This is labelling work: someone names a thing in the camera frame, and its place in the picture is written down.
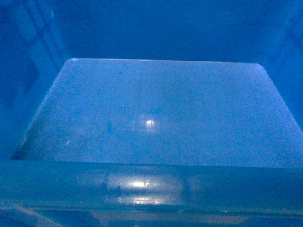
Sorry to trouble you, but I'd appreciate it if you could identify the blue plastic crate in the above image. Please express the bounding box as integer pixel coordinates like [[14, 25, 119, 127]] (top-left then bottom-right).
[[0, 0, 303, 227]]

